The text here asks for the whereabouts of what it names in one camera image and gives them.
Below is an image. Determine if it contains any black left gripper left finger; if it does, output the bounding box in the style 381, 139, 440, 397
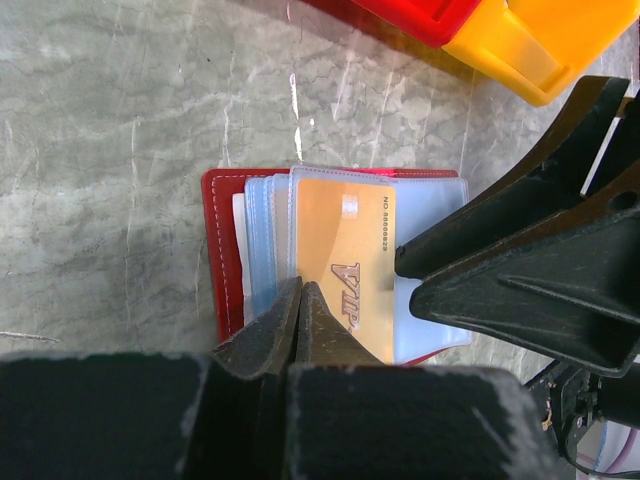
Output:
1, 278, 303, 479

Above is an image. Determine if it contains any yellow plastic card bin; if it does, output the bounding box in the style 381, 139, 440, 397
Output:
443, 0, 639, 107

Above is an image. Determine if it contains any red plastic card bin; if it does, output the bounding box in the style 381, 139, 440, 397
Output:
308, 0, 480, 48

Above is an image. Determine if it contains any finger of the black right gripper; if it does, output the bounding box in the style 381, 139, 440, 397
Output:
409, 164, 639, 378
395, 76, 630, 279

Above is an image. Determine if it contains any red leather card holder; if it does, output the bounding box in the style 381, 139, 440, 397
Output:
201, 165, 471, 365

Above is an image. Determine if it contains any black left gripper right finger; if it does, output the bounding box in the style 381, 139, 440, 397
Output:
287, 282, 558, 479

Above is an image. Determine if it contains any gold VIP credit card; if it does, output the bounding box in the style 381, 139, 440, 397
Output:
295, 178, 396, 364

